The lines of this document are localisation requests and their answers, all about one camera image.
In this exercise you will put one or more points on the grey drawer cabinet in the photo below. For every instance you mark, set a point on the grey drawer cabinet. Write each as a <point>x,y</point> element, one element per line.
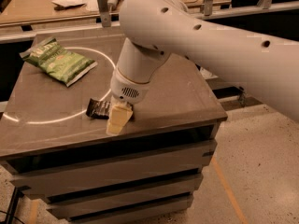
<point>57,154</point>

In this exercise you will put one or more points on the green jalapeno chip bag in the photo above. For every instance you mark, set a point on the green jalapeno chip bag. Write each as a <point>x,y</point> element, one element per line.
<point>59,63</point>

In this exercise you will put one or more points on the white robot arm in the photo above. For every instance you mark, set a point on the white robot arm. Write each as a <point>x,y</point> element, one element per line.
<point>267,67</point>

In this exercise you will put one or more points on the white paper sheets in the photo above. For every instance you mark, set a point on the white paper sheets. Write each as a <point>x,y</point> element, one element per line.
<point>68,3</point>

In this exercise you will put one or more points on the black rxbar chocolate bar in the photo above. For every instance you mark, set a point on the black rxbar chocolate bar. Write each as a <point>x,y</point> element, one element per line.
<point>98,109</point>

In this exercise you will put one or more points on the wooden background desk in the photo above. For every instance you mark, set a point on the wooden background desk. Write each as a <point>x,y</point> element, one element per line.
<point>26,12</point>

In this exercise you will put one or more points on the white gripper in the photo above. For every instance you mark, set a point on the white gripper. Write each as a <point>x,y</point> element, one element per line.
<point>127,89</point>

